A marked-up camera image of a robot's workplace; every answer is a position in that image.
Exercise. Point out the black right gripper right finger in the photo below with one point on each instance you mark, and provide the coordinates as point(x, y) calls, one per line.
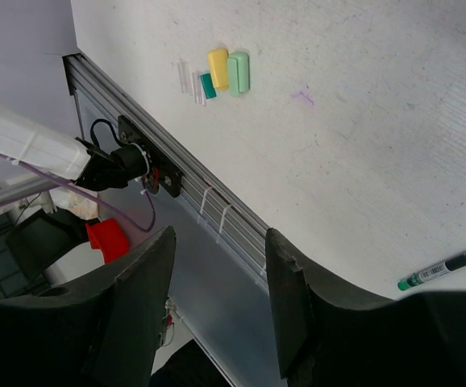
point(330, 332)

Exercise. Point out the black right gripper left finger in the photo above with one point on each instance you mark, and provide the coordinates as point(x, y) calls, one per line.
point(101, 329)

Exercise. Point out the green capped thin pen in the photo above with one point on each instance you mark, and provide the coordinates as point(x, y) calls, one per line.
point(435, 271)

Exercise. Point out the clear pen cap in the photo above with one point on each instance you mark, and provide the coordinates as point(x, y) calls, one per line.
point(184, 77)
point(198, 92)

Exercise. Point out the teal pen cap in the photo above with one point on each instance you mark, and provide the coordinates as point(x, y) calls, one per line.
point(207, 86)

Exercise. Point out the green highlighter cap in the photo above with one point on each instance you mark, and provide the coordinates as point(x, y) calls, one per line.
point(238, 71)

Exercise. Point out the yellow highlighter cap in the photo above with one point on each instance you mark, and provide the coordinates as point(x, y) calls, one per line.
point(217, 62)

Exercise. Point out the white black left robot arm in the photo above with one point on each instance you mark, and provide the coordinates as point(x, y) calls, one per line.
point(33, 145)

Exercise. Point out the red object beyond table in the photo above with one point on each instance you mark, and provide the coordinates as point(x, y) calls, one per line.
point(109, 238)

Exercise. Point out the aluminium table edge rail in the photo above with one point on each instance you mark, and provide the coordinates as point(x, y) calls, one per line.
point(218, 291)

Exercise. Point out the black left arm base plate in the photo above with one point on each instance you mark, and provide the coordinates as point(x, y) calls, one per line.
point(162, 169)

